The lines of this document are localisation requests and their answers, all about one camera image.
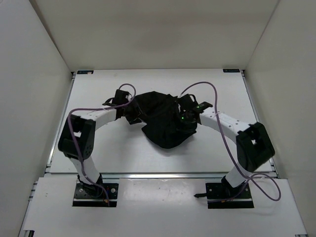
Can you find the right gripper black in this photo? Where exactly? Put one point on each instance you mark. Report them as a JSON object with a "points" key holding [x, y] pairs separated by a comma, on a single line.
{"points": [[188, 128]]}

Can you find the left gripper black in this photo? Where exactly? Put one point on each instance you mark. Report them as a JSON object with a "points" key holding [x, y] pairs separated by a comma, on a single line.
{"points": [[134, 119]]}

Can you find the black pleated skirt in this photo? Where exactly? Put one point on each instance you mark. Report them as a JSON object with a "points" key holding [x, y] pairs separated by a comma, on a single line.
{"points": [[160, 114]]}

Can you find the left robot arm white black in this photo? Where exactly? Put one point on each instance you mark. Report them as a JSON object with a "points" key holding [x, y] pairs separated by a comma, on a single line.
{"points": [[77, 138]]}

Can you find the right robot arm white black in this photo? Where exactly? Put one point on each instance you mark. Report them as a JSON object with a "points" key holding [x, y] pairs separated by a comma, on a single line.
{"points": [[254, 147]]}

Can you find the left blue table label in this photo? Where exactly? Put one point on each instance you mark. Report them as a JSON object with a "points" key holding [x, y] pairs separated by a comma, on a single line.
{"points": [[85, 72]]}

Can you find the blue table label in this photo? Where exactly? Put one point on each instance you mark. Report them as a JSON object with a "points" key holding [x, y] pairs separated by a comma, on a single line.
{"points": [[85, 72], [231, 70]]}

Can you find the right blue table label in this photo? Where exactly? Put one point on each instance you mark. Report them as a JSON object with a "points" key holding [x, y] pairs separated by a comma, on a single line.
{"points": [[231, 70]]}

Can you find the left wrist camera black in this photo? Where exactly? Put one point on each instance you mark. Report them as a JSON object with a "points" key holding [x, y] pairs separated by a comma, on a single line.
{"points": [[121, 97]]}

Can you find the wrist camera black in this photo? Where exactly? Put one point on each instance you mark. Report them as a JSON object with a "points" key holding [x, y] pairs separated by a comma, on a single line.
{"points": [[187, 101], [121, 97]]}

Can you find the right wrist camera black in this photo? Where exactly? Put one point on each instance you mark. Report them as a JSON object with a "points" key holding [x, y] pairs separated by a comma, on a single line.
{"points": [[187, 101]]}

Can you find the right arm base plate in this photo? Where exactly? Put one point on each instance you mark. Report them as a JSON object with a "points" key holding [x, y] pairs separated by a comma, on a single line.
{"points": [[220, 197]]}

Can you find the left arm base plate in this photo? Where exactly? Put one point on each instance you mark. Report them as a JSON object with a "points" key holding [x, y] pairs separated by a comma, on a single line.
{"points": [[87, 197]]}

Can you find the aluminium rail front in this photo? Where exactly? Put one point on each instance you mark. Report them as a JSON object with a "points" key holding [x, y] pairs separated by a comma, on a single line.
{"points": [[162, 175]]}

